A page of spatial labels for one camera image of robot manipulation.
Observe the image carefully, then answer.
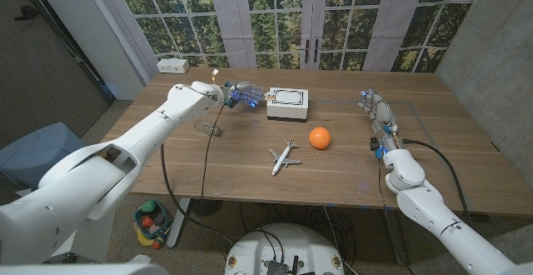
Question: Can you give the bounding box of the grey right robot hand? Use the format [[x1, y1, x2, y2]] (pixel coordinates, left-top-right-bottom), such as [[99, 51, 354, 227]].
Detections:
[[357, 87, 403, 159]]

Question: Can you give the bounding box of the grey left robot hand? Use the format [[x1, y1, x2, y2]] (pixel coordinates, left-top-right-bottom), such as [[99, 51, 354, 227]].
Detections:
[[222, 81, 266, 109]]

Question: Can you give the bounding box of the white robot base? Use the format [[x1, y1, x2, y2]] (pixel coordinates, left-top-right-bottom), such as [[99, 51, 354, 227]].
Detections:
[[224, 222, 346, 275]]

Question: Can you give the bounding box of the orange ball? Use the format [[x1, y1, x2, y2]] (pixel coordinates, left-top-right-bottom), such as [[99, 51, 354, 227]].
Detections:
[[308, 126, 332, 150]]

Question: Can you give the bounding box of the white toy airplane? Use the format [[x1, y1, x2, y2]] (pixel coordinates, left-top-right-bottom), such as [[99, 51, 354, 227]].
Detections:
[[267, 137, 301, 177]]

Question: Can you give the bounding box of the white box with black border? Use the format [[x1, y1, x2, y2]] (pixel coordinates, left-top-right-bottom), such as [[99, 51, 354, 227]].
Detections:
[[266, 87, 310, 123]]

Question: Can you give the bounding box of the clear light bulb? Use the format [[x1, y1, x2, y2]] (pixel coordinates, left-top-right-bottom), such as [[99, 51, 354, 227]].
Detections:
[[193, 118, 223, 138]]

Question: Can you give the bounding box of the white power strip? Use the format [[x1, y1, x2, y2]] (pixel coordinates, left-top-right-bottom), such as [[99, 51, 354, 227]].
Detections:
[[156, 57, 191, 75]]

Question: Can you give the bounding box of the black round floor disc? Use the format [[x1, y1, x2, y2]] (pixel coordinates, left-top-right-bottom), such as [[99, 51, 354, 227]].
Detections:
[[189, 198, 224, 218]]

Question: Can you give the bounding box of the grey table leg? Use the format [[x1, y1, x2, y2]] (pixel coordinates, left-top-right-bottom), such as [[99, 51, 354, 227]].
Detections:
[[166, 197, 192, 250], [381, 207, 409, 267]]

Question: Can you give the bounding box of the basket of colourful toys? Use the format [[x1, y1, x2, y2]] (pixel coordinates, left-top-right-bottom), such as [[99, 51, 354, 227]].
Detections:
[[133, 199, 174, 250]]

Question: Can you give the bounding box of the white paper scrap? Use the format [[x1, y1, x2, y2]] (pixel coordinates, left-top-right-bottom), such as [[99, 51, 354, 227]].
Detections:
[[124, 253, 153, 266]]

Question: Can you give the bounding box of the blue storage bin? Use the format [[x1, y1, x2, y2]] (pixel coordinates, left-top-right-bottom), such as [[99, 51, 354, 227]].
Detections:
[[0, 121, 87, 191]]

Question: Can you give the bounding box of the white robot chest shell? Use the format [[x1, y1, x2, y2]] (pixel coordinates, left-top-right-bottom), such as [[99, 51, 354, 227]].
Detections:
[[0, 263, 170, 275]]

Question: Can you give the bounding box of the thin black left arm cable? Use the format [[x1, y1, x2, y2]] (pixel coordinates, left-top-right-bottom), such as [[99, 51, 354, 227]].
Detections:
[[201, 102, 227, 203]]

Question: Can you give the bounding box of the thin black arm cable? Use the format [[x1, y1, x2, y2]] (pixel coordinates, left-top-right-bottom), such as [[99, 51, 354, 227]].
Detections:
[[376, 157, 401, 263], [201, 102, 227, 203]]

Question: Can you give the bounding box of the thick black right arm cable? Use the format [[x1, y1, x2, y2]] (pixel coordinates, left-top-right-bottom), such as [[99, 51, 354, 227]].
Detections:
[[401, 138, 471, 222]]

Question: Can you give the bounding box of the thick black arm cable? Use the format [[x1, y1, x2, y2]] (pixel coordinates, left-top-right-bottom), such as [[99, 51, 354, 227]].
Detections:
[[160, 143, 234, 247], [401, 138, 471, 222]]

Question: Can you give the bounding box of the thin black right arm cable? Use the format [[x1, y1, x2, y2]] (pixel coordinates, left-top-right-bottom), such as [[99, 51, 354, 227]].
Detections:
[[376, 157, 401, 263]]

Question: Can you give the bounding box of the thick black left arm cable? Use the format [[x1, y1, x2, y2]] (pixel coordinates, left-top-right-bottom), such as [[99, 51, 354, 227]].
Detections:
[[160, 143, 234, 247]]

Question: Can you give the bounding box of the black door handle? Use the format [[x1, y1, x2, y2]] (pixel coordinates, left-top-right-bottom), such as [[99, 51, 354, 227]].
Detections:
[[14, 4, 41, 22]]

